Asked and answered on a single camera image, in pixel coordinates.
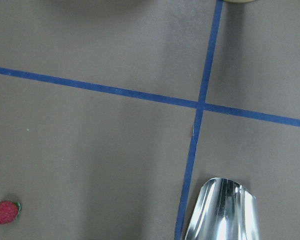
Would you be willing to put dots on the steel ice scoop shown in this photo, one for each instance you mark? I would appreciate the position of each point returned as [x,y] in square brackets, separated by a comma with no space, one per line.
[224,210]

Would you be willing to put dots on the wooden cup stand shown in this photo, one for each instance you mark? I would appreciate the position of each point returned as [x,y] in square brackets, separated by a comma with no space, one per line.
[238,1]

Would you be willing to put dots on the red strawberry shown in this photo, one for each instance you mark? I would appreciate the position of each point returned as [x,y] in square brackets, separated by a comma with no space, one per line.
[9,211]

